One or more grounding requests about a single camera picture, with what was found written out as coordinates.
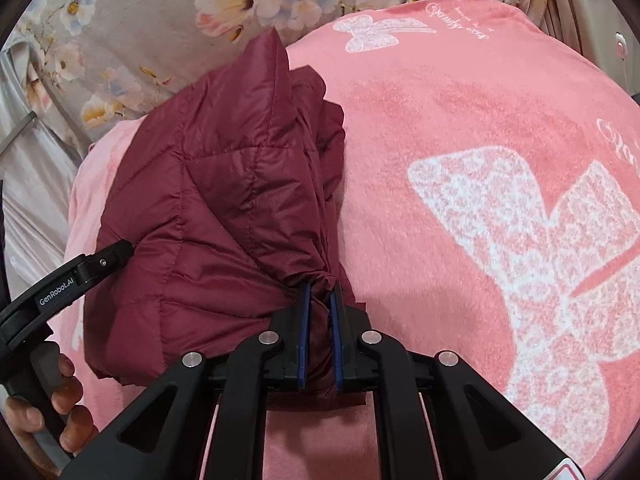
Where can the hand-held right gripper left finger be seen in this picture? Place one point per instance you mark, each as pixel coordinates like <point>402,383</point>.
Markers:
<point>301,340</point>

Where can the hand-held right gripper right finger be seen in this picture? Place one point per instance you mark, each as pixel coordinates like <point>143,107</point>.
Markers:
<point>338,340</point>

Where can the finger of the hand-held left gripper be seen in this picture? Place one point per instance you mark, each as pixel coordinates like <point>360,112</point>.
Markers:
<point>107,257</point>

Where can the maroon puffer jacket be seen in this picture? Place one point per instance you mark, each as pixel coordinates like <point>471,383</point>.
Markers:
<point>210,200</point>

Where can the person's left hand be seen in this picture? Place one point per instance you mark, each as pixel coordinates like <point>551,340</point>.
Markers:
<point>70,420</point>

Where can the plain grey cloth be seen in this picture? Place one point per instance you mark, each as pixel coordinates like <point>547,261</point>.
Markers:
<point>30,185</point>

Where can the pink butterfly print blanket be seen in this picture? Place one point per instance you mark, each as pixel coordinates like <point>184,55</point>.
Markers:
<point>450,135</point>

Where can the grey floral bed sheet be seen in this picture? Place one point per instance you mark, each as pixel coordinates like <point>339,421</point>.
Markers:
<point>150,10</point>

